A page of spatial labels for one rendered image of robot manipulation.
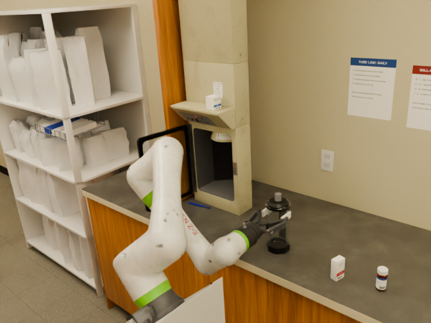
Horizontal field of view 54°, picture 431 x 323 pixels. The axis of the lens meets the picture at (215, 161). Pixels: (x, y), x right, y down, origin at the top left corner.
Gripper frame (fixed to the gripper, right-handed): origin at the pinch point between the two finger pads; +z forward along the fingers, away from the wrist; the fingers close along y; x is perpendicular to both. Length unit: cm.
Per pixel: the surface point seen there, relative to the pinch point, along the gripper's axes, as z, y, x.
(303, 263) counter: -3.5, -14.7, 17.8
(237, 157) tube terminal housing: 14.1, 32.3, -13.9
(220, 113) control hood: 4, 32, -39
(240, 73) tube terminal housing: 19, 33, -54
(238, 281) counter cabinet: -14.2, 11.9, 32.8
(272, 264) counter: -11.3, -4.9, 17.7
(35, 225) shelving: -3, 256, 95
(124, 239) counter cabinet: -15, 99, 43
